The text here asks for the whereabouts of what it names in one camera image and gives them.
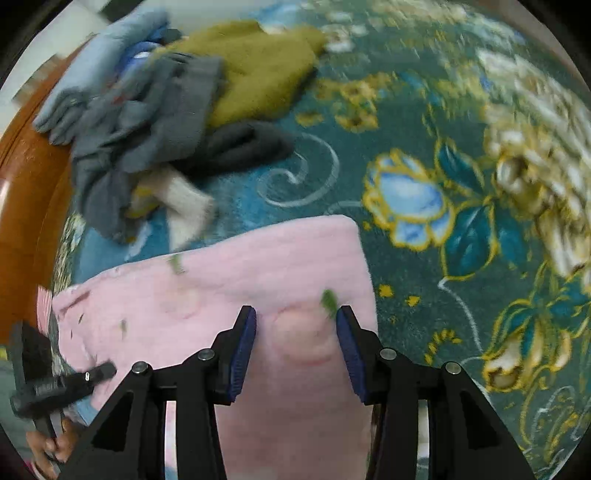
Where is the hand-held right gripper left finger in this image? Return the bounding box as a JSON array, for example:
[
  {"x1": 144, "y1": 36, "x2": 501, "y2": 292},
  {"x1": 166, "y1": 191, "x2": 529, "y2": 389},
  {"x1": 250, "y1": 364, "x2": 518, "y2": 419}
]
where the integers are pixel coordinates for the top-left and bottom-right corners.
[{"x1": 58, "y1": 305, "x2": 257, "y2": 480}]

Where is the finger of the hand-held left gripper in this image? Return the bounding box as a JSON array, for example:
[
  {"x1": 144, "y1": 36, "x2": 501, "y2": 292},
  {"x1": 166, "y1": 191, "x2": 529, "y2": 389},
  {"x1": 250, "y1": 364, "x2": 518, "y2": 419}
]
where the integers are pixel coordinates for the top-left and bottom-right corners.
[{"x1": 81, "y1": 361, "x2": 118, "y2": 384}]

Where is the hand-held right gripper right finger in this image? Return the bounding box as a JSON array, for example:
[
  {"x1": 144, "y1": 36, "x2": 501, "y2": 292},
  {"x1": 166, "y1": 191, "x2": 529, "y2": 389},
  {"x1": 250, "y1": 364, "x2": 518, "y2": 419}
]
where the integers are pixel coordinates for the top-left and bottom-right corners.
[{"x1": 336, "y1": 305, "x2": 539, "y2": 480}]

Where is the pink floral fleece garment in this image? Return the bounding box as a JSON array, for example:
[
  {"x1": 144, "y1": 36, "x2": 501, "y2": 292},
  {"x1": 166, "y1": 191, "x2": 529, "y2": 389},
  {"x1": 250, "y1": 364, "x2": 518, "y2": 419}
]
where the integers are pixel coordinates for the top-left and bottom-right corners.
[{"x1": 51, "y1": 215, "x2": 379, "y2": 480}]

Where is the person's left hand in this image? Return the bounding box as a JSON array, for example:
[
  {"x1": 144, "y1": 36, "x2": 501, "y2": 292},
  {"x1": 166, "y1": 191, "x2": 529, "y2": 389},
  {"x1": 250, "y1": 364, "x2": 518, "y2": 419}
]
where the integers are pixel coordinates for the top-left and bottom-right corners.
[{"x1": 25, "y1": 416, "x2": 88, "y2": 477}]

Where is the small pink cloth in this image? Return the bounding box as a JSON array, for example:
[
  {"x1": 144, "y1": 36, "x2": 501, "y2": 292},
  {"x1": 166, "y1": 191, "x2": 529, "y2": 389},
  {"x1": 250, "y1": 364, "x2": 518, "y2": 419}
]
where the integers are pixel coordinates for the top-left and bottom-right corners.
[{"x1": 36, "y1": 285, "x2": 58, "y2": 334}]

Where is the cream and yellow garment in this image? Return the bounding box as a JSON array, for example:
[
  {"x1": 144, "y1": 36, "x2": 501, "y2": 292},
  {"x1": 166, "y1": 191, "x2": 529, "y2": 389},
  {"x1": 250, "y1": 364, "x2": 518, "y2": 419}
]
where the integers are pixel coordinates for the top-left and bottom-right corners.
[{"x1": 124, "y1": 166, "x2": 218, "y2": 252}]

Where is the wooden bed headboard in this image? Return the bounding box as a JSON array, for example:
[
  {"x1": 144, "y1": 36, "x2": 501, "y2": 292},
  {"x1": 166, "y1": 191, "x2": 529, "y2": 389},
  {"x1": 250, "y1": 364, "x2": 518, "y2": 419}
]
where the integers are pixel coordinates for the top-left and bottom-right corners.
[{"x1": 0, "y1": 55, "x2": 88, "y2": 342}]

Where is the dark grey garment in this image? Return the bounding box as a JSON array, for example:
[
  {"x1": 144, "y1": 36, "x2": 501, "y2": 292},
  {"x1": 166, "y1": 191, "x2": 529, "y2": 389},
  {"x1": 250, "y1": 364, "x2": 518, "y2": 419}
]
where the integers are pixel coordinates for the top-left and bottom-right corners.
[{"x1": 175, "y1": 120, "x2": 296, "y2": 174}]

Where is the grey fleece garment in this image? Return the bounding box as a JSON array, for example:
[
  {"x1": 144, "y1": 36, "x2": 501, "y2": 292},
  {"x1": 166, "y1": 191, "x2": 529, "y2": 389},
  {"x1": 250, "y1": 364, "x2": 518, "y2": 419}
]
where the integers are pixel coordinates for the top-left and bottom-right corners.
[{"x1": 71, "y1": 53, "x2": 227, "y2": 241}]

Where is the olive knitted sweater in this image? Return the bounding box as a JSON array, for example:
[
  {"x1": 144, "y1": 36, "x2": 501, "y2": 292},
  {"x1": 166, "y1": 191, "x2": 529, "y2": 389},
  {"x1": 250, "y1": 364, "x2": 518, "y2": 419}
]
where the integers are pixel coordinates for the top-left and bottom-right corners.
[{"x1": 152, "y1": 21, "x2": 328, "y2": 130}]

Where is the folded blue floral quilt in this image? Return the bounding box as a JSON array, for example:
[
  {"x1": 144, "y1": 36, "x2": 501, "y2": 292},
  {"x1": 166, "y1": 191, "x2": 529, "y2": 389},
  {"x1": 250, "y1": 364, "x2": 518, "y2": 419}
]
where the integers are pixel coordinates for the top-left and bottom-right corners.
[{"x1": 117, "y1": 28, "x2": 181, "y2": 70}]

